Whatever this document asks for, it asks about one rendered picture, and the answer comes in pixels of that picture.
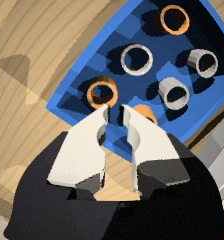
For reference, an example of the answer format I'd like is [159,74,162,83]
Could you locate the blue crate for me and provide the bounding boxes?
[45,0,224,163]

